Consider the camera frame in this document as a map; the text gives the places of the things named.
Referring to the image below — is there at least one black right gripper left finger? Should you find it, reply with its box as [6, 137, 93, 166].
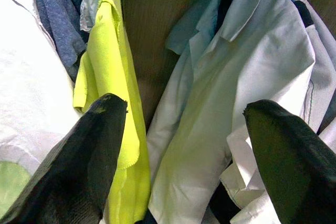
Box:
[0, 93, 129, 224]

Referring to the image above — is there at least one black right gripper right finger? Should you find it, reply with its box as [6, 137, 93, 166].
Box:
[243, 99, 336, 224]

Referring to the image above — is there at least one white garment with green print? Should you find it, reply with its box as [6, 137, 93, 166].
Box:
[0, 0, 82, 217]

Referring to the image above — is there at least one white collared shirt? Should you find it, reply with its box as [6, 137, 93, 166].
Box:
[146, 0, 316, 224]

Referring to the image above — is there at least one neon yellow shirt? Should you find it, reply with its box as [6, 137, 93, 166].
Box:
[72, 0, 152, 224]

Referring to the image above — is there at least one pale grey shirt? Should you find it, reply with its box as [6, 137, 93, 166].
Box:
[283, 0, 336, 146]

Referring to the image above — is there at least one blue terry garment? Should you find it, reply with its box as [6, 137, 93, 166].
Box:
[33, 0, 89, 80]

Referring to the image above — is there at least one pale blue cloth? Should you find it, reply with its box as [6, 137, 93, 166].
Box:
[76, 0, 102, 32]

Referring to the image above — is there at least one light blue shirt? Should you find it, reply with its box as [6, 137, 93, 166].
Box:
[165, 0, 242, 56]

